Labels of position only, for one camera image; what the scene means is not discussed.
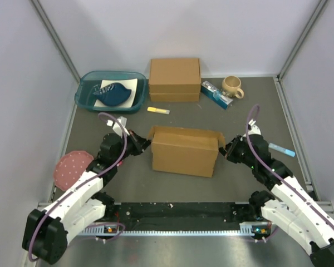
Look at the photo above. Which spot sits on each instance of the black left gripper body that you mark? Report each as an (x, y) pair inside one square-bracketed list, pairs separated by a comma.
[(133, 146)]

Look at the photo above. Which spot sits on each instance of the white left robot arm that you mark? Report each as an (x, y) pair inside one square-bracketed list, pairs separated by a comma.
[(48, 232)]

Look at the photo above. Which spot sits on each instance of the white paper sheet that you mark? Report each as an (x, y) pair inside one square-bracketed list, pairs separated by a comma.
[(130, 84)]

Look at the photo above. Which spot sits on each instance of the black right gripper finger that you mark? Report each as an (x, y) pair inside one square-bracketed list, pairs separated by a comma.
[(224, 152), (230, 144)]

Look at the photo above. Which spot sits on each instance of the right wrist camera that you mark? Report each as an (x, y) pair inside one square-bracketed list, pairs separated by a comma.
[(252, 128)]

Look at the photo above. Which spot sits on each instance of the teal plastic bin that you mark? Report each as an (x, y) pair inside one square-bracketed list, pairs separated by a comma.
[(84, 98)]

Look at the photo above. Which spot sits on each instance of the upper folded cardboard box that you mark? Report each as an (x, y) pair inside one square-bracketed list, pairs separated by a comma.
[(174, 75)]

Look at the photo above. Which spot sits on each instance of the pink dotted plate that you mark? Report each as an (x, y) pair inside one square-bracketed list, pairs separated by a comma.
[(70, 168)]

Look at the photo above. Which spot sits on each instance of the brown cardboard box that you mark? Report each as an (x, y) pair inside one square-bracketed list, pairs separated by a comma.
[(186, 151)]

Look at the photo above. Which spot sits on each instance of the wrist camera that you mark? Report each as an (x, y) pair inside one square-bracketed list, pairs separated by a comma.
[(119, 127), (252, 128)]

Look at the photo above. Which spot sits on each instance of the dark blue fish plate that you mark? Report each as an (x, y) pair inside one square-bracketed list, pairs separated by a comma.
[(113, 94)]

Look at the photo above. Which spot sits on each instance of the blue toothbrush package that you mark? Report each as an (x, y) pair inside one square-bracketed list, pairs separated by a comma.
[(216, 95)]

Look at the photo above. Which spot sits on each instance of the grey slotted cable duct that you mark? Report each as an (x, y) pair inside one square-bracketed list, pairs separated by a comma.
[(244, 230)]

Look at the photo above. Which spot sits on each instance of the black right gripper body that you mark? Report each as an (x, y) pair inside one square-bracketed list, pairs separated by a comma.
[(239, 154)]

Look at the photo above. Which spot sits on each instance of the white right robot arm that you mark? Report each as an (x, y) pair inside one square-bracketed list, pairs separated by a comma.
[(284, 202)]

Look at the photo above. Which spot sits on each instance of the light blue marker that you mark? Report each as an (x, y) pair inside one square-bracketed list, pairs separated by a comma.
[(282, 150)]

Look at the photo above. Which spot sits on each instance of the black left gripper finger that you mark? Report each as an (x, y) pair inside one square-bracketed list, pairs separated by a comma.
[(143, 145), (136, 138)]

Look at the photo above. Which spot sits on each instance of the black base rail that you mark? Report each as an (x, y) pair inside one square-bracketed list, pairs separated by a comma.
[(179, 216)]

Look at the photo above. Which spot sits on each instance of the beige ceramic mug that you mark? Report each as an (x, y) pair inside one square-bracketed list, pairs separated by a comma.
[(231, 86)]

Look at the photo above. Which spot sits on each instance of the yellow glue stick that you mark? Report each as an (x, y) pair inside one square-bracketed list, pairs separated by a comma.
[(158, 110)]

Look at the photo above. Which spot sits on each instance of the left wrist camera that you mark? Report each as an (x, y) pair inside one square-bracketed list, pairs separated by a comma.
[(119, 127)]

